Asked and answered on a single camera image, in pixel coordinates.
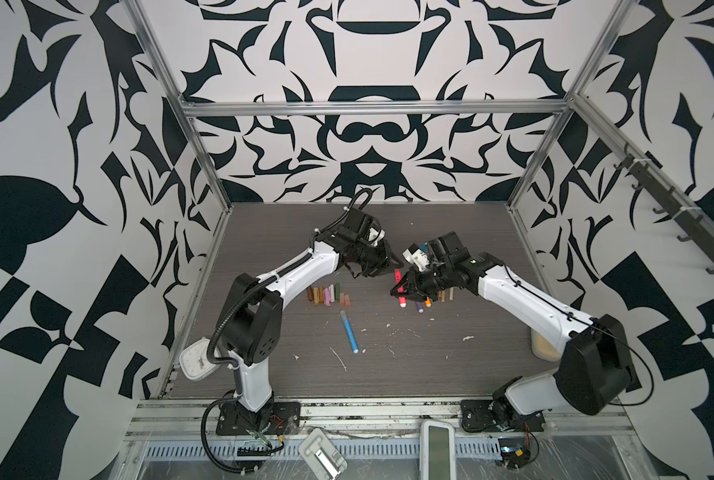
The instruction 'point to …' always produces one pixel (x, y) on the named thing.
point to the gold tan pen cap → (320, 294)
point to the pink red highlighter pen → (402, 300)
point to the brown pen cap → (310, 293)
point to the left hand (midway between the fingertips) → (406, 258)
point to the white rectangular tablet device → (437, 450)
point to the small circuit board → (513, 452)
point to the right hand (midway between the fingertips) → (394, 293)
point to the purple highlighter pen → (419, 306)
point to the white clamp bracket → (321, 456)
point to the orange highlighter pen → (428, 302)
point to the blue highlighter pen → (350, 333)
